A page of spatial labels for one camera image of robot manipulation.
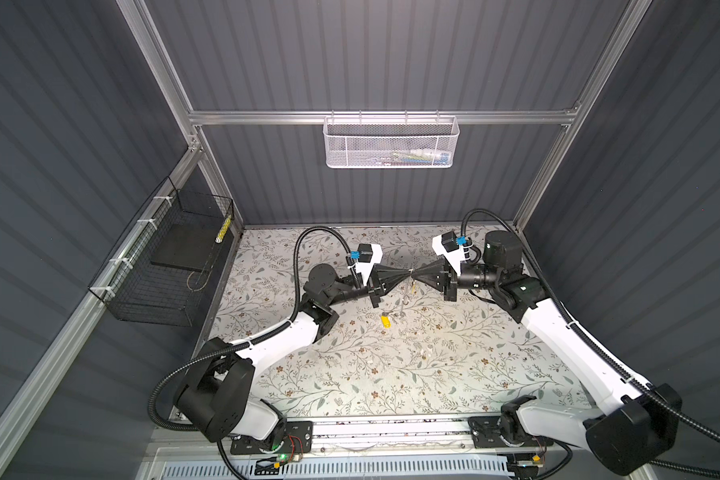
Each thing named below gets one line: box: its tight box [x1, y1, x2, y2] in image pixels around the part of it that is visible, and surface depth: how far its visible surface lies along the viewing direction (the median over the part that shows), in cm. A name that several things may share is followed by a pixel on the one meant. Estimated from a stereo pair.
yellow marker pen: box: [215, 214, 232, 243], surface depth 83 cm
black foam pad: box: [150, 224, 221, 272], surface depth 79 cm
